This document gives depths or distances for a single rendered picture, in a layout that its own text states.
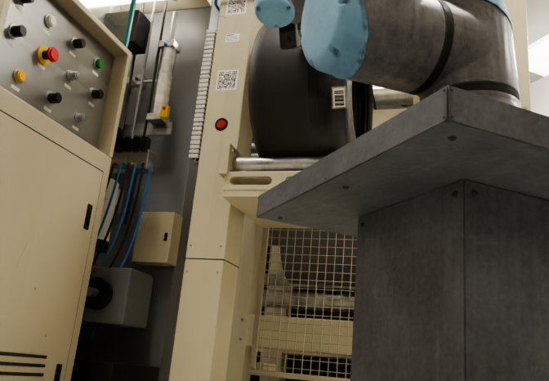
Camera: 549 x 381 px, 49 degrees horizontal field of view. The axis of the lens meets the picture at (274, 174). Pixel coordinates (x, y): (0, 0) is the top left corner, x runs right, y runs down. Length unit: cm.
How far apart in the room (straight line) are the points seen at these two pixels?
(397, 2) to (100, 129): 128
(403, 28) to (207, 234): 114
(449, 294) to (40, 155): 118
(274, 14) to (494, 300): 87
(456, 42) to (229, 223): 110
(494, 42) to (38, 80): 121
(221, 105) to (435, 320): 136
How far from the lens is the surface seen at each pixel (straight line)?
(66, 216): 175
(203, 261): 185
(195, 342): 183
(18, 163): 161
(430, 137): 65
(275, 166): 177
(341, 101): 171
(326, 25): 89
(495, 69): 96
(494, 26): 100
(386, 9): 89
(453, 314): 76
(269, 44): 180
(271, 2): 139
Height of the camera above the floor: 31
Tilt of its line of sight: 18 degrees up
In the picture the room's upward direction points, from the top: 6 degrees clockwise
